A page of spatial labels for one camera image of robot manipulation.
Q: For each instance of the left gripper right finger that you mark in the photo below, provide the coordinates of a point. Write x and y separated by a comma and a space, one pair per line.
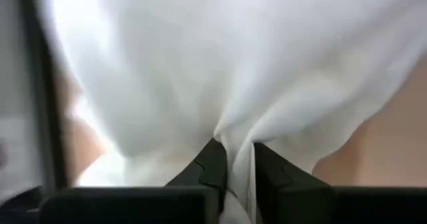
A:
300, 200

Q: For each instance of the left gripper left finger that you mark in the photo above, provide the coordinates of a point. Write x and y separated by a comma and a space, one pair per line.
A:
187, 204

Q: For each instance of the white cloth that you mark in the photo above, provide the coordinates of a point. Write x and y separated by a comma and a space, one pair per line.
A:
200, 67

